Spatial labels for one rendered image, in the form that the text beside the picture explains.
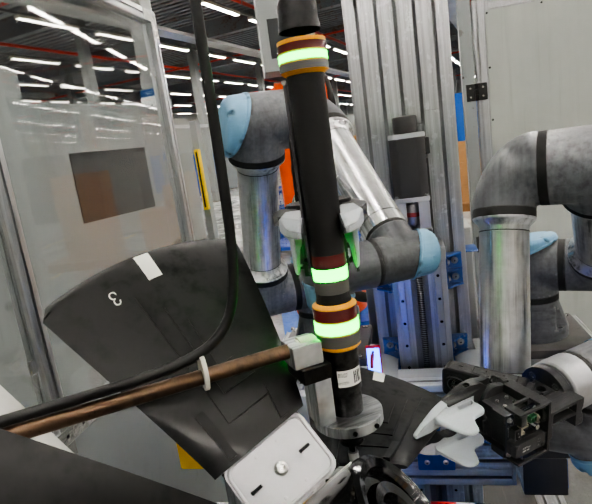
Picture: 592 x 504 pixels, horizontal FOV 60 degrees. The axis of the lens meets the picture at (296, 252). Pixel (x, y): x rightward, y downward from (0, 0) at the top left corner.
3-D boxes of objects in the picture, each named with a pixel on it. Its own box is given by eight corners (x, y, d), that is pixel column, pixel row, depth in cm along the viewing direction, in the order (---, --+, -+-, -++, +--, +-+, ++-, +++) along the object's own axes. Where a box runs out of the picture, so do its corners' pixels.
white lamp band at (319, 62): (292, 68, 43) (290, 59, 42) (273, 78, 47) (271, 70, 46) (338, 65, 44) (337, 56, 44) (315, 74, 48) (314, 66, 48)
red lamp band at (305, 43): (289, 48, 42) (288, 39, 42) (270, 59, 46) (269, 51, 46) (335, 45, 44) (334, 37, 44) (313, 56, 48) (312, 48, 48)
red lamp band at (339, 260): (321, 271, 47) (319, 258, 47) (306, 265, 50) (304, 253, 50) (353, 263, 48) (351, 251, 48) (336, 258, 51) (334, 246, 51)
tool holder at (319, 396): (316, 456, 47) (301, 356, 45) (286, 423, 53) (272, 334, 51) (398, 424, 50) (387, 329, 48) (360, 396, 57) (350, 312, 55)
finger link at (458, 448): (442, 471, 57) (502, 437, 60) (408, 442, 62) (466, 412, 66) (443, 493, 58) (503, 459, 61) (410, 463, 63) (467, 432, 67)
